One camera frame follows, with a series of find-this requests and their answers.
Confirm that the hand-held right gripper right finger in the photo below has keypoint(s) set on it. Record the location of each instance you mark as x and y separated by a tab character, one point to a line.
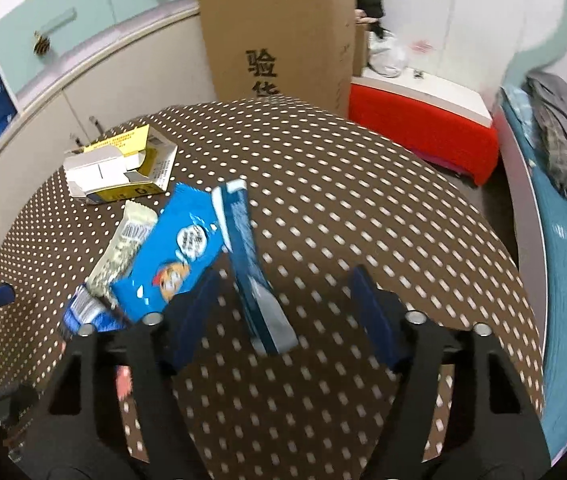
373	315

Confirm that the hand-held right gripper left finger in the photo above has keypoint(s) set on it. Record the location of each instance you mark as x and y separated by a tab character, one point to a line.
196	320

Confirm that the long blue packet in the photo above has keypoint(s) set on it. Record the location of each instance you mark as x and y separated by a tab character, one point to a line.
251	280

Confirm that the blue cartoon snack wrapper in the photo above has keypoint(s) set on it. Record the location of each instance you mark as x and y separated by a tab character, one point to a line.
173	255

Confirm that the small blue white packet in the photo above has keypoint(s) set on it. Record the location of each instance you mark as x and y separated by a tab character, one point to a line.
85	312

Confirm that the white green print wrapper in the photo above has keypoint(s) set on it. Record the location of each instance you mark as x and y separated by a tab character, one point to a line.
123	245

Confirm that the round polka-dot table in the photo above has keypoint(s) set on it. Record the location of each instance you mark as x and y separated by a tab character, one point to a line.
338	200

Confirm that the white yellow carton box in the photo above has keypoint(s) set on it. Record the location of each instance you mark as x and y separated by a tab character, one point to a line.
108	170

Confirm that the red bench with white top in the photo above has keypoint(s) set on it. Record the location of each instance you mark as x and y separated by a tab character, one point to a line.
413	125

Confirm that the light blue bunk bed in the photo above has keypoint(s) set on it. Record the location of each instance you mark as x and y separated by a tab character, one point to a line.
518	185

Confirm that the teal printed bedsheet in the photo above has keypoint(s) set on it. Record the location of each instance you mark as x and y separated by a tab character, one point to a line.
563	270

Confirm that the low white cabinet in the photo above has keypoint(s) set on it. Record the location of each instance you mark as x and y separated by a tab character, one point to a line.
113	90

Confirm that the plaid pillow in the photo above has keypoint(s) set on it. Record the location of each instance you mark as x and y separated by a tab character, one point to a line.
553	150

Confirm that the white plastic bag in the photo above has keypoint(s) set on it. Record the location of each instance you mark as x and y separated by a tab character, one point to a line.
388	57

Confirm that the pine cone drawer pendant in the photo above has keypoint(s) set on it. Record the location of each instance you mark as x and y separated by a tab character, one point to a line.
42	45

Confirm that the light green drawer cabinet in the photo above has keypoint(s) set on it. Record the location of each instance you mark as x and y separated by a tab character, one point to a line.
28	40

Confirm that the faint pink butterfly sticker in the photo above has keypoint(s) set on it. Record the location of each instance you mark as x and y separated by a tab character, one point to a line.
422	47

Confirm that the large cardboard box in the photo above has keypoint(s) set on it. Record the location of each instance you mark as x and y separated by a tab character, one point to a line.
283	25

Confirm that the black clothing heap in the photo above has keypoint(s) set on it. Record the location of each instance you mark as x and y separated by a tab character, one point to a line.
371	7

